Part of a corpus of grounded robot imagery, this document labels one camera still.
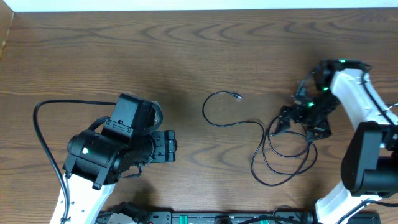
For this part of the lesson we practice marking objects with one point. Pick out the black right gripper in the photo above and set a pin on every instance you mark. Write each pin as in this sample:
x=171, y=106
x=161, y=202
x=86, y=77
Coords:
x=323, y=128

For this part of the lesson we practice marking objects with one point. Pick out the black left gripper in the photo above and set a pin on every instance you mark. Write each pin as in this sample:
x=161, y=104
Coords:
x=166, y=146

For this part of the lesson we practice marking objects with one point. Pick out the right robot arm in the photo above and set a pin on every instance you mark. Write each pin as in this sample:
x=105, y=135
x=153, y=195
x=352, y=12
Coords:
x=369, y=168

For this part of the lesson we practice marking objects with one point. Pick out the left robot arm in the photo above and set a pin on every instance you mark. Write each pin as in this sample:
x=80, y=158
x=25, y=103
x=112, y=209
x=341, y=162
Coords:
x=99, y=156

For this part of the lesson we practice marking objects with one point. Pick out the wooden side panel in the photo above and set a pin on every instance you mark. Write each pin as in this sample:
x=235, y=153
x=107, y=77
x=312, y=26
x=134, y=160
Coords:
x=6, y=19

